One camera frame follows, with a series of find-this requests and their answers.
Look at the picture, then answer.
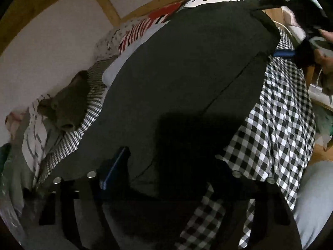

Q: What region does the white grey striped cloth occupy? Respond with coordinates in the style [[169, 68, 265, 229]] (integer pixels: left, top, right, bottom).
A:
[[21, 99, 62, 177]]

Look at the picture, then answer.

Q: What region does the pink plush doll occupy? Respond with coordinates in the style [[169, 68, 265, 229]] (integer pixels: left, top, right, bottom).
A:
[[5, 111, 26, 139]]

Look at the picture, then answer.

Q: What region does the grey green blanket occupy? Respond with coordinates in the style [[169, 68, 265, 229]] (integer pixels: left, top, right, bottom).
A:
[[0, 124, 63, 230]]

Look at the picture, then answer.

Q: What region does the large black garment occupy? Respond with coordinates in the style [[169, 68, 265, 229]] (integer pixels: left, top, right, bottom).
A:
[[42, 0, 280, 249]]

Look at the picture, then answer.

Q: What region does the person's right hand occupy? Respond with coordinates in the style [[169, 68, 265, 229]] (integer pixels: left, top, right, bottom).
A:
[[314, 29, 333, 74]]

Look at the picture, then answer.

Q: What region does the Hello Kitty pillow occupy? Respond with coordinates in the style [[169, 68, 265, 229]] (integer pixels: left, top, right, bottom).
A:
[[119, 0, 244, 54]]

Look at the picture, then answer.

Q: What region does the light grey fluffy blanket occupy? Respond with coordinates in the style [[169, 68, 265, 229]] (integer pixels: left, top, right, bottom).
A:
[[293, 160, 332, 249]]

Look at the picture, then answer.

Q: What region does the black white checkered bedsheet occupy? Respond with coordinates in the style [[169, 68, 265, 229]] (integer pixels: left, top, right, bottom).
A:
[[37, 35, 315, 249]]

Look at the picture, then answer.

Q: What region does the dark grey plush toy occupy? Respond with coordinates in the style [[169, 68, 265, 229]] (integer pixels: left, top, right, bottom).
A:
[[37, 71, 90, 132]]

